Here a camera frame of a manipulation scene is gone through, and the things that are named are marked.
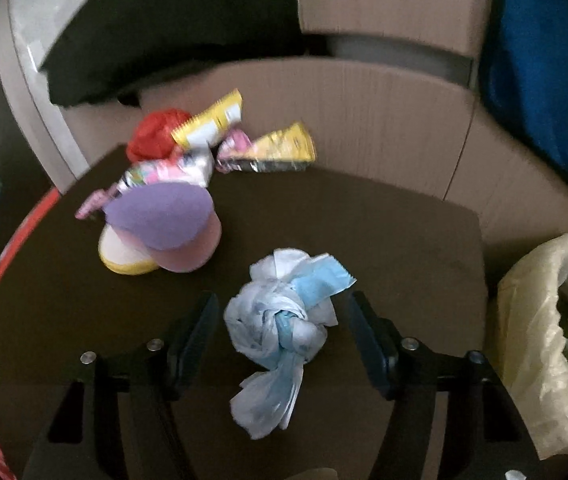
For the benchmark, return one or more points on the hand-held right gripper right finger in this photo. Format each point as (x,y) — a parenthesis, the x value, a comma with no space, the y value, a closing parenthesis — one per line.
(371,345)

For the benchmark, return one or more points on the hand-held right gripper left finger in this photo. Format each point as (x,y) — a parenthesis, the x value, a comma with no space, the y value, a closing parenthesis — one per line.
(196,340)

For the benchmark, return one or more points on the blue face mask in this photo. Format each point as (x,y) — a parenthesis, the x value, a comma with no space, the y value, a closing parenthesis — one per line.
(274,330)

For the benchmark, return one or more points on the round yellow and white scrubber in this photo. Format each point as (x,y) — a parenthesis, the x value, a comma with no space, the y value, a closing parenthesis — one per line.
(118,255)

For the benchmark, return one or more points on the purple and pink sponge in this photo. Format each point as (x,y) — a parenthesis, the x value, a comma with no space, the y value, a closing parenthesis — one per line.
(163,215)

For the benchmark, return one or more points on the pale yellow plastic bin bag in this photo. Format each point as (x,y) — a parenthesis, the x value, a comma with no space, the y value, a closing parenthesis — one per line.
(529,360)

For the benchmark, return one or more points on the pink and white wrapper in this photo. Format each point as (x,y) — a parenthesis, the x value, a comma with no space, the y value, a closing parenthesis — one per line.
(173,170)

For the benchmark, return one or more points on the yellow pink snack wrapper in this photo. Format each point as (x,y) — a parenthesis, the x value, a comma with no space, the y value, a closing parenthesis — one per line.
(279,150)

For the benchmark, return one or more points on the red wrapper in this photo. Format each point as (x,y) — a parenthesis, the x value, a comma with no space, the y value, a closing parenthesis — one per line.
(151,132)

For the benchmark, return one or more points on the yellow and white wrapper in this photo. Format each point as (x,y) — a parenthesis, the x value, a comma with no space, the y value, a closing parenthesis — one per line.
(208,120)

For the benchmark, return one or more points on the person's right hand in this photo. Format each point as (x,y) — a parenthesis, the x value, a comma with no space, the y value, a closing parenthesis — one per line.
(320,475)

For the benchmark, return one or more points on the cardboard sheet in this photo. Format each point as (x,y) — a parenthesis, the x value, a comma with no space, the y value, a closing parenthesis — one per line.
(389,125)

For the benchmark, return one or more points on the blue towel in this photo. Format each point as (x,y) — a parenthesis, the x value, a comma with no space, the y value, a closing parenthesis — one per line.
(539,85)

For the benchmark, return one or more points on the black cloth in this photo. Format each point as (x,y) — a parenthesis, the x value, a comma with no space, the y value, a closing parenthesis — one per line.
(163,20)

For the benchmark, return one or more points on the beige cabinet panel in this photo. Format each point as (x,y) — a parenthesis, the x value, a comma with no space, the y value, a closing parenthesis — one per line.
(389,5)

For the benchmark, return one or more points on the grey kitchen counter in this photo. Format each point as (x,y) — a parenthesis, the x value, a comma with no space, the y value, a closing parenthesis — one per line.
(33,25)

